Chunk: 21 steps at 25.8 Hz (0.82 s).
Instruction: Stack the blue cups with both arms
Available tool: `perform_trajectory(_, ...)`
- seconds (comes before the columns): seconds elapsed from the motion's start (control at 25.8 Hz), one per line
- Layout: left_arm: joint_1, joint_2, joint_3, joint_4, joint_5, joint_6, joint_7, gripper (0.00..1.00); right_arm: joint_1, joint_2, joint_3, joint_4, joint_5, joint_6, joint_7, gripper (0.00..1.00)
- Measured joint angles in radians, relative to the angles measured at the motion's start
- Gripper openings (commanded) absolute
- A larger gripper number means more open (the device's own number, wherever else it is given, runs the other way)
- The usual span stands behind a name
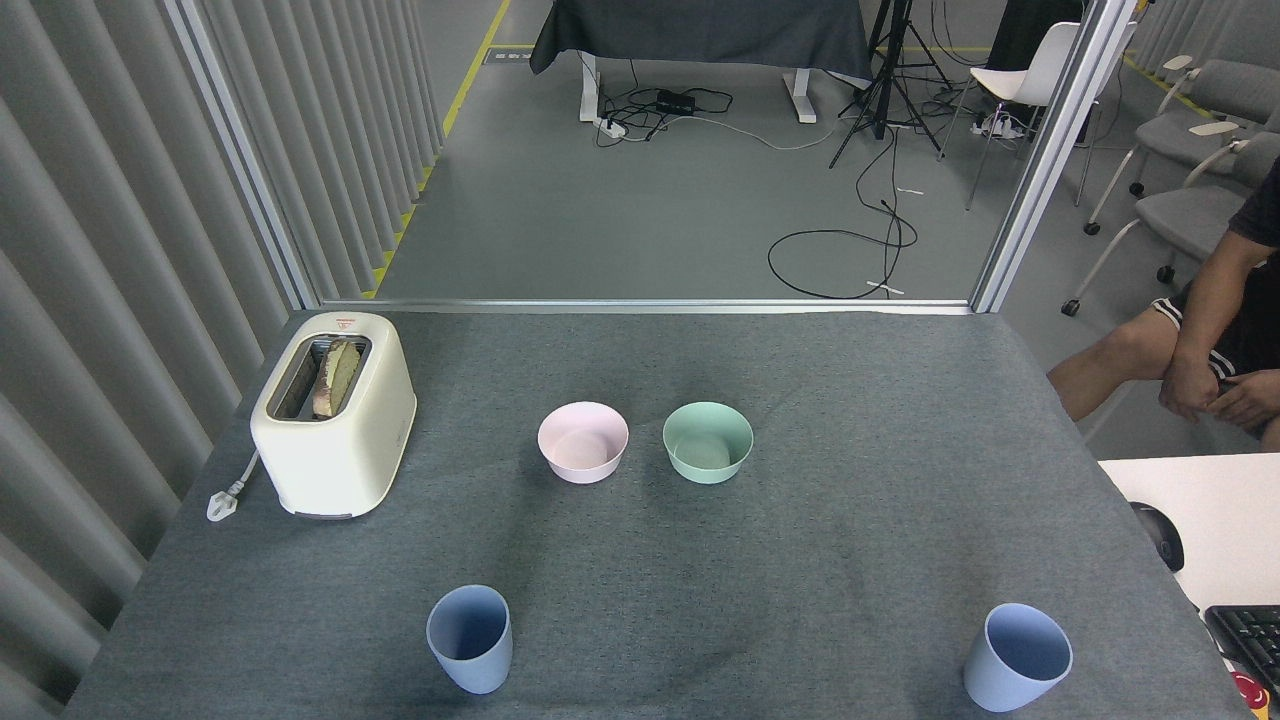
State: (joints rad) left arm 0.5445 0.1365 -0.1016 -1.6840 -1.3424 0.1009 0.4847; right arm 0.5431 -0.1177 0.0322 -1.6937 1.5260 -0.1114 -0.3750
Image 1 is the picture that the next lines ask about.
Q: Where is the person's right hand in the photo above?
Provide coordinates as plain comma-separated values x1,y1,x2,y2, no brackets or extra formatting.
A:
1158,345,1223,423

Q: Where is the person's left hand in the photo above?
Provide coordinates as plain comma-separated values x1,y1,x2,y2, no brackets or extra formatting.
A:
1208,370,1280,431

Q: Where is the blue plastic cup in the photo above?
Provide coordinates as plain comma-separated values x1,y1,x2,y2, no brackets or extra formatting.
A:
963,603,1074,713
426,585,514,695

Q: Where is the person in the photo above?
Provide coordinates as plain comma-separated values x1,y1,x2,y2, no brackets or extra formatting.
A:
1047,155,1280,453

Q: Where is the white desk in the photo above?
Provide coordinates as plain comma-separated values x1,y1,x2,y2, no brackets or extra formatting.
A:
1098,452,1280,613

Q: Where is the black computer mouse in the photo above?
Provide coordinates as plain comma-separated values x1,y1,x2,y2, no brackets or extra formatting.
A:
1130,502,1186,573

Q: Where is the grey wheeled office chair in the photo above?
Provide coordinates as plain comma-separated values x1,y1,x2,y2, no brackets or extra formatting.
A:
1061,130,1280,317
1084,57,1280,237

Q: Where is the black keyboard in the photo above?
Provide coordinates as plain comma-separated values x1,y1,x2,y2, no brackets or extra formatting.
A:
1204,605,1280,696

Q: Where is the white plastic chair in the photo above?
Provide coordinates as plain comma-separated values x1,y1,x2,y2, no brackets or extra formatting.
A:
938,20,1138,212

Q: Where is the black tripod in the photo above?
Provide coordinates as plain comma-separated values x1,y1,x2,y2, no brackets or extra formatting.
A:
829,0,956,169

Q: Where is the green bowl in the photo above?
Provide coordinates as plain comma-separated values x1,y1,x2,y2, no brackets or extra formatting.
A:
662,402,754,485

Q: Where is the dark grey table cloth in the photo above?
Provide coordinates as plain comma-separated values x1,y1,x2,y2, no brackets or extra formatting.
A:
529,0,874,83

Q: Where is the pink bowl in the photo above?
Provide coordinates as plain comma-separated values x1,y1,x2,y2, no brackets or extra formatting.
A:
537,402,630,485

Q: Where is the bread slice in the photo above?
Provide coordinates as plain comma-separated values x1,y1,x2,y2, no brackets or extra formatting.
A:
312,338,363,419

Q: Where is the cream toaster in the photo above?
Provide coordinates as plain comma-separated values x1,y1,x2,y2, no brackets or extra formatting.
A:
250,312,418,521

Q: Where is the silver aluminium post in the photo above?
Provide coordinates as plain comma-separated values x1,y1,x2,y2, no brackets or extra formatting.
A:
165,0,321,311
970,0,1141,314

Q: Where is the black looped floor cable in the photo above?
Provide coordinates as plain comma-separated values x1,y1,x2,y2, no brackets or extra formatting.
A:
767,125,919,301

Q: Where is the silver aluminium rail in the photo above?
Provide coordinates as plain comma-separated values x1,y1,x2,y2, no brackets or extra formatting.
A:
320,298,976,317

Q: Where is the white toaster cord with plug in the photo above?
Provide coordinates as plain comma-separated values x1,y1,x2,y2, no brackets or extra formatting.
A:
207,450,263,523

